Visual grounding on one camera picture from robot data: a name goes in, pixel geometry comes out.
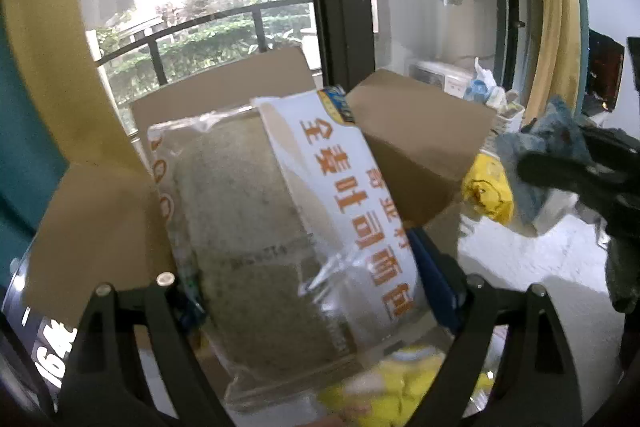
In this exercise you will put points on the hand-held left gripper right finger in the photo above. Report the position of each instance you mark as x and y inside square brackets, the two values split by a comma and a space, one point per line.
[437, 282]

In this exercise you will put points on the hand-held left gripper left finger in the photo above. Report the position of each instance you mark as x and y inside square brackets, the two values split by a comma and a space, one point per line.
[192, 312]

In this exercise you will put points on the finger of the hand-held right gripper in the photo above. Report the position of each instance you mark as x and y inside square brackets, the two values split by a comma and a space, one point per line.
[550, 172]

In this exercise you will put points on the clear bread packet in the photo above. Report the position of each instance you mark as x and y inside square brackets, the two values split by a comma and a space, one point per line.
[250, 232]

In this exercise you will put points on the yellow cartoon snack packet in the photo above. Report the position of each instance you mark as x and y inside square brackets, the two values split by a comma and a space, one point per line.
[410, 382]

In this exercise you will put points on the brown cardboard box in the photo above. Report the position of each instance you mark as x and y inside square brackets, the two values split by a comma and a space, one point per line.
[410, 147]

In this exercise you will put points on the grey pouch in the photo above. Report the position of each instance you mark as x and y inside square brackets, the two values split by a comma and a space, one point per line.
[537, 139]

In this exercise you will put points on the yellow tissue pack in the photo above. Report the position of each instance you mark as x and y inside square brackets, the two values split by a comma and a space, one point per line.
[487, 192]

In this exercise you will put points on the white air conditioner unit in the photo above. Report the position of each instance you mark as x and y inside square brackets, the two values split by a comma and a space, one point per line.
[440, 74]

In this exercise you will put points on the black tablet clock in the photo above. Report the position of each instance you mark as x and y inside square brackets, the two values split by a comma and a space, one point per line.
[45, 357]

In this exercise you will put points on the yellow curtain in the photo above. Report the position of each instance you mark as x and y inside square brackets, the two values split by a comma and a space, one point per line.
[555, 7]
[60, 82]

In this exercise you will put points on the teal curtain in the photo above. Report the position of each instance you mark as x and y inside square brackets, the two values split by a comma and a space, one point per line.
[25, 147]

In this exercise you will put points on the black balcony railing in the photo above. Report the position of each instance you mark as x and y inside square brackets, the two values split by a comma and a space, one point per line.
[255, 14]

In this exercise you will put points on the black window frame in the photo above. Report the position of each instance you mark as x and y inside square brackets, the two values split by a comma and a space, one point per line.
[340, 7]
[512, 7]

